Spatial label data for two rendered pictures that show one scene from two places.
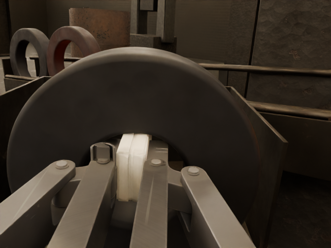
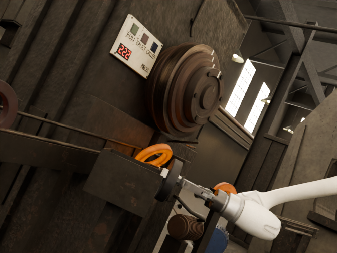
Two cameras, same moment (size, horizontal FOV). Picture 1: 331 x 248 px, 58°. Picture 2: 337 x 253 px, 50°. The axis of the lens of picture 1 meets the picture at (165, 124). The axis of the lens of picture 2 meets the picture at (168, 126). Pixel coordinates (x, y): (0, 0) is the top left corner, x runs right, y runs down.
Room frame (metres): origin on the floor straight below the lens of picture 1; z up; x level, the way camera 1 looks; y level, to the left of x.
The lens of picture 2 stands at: (0.26, 1.27, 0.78)
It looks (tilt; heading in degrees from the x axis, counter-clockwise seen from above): 4 degrees up; 269
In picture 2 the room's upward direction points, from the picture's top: 25 degrees clockwise
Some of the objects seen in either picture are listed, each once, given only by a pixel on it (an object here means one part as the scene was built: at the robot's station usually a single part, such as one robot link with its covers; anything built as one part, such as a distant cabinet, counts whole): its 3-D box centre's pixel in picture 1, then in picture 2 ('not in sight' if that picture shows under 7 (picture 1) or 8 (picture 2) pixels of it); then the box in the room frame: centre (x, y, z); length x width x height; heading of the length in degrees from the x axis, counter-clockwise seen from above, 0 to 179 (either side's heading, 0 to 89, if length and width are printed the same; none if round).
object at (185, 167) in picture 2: not in sight; (172, 178); (0.11, -0.71, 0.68); 0.11 x 0.08 x 0.24; 145
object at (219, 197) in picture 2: not in sight; (211, 197); (0.02, 0.02, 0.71); 0.09 x 0.08 x 0.07; 0
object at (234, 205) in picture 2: not in sight; (229, 207); (-0.06, 0.02, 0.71); 0.09 x 0.06 x 0.09; 90
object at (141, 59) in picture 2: not in sight; (138, 48); (0.51, -0.29, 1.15); 0.26 x 0.02 x 0.18; 55
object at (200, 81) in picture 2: not in sight; (205, 96); (0.15, -0.45, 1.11); 0.28 x 0.06 x 0.28; 55
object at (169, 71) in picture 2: not in sight; (188, 91); (0.23, -0.51, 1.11); 0.47 x 0.06 x 0.47; 55
